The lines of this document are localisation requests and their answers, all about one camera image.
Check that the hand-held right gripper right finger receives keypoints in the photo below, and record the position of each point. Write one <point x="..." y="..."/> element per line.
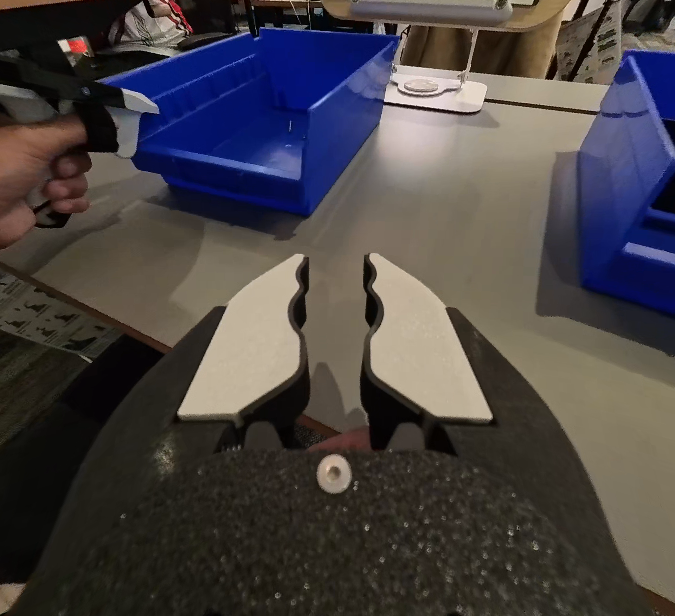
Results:
<point x="422" y="357"/>

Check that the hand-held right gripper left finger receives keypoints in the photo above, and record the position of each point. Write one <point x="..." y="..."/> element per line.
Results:
<point x="248" y="357"/>

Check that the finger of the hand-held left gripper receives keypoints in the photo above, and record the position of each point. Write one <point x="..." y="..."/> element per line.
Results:
<point x="136" y="102"/>

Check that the blue plastic bin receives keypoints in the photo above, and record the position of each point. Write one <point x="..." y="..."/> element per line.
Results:
<point x="343" y="126"/>
<point x="617" y="178"/>

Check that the person's left hand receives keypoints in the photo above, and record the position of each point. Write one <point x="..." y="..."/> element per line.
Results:
<point x="26" y="162"/>

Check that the printed silhouette sheet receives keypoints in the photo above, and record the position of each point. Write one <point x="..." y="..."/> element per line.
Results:
<point x="52" y="321"/>
<point x="606" y="41"/>

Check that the person's dark trousers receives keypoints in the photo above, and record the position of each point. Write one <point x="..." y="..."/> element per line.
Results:
<point x="52" y="468"/>

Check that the white document stand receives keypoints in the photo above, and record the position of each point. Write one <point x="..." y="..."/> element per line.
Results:
<point x="464" y="97"/>

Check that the tan fabric cover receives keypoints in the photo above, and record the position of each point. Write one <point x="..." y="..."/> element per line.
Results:
<point x="506" y="54"/>

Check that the person's cream sweatshirt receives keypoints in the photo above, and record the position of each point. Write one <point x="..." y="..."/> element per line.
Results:
<point x="8" y="600"/>

